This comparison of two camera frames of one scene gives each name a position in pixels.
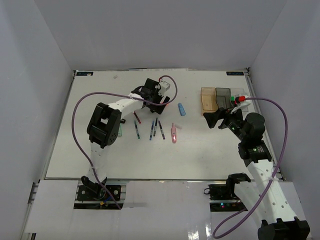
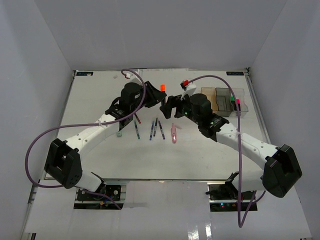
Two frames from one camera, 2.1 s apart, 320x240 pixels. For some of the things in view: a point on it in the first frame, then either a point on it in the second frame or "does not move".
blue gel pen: x=151 y=131 does not move
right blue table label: x=235 y=73 does not move
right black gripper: x=212 y=117 → x=171 y=103
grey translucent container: x=223 y=98 does not move
